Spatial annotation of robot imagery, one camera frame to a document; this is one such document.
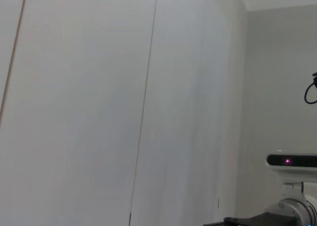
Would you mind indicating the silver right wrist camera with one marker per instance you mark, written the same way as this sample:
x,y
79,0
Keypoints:
x,y
292,171

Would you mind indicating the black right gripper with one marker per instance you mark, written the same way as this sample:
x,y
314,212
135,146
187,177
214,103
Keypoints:
x,y
262,221

